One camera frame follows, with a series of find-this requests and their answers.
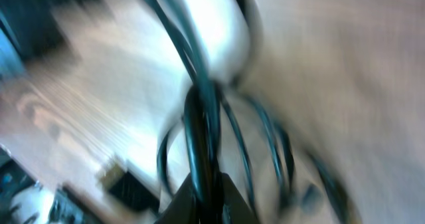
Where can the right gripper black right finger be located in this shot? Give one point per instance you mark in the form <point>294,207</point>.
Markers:
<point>235,209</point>

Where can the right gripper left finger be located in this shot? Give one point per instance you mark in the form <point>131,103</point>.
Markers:
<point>183,207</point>

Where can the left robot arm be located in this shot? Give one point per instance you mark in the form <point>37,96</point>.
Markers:
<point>228,32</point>

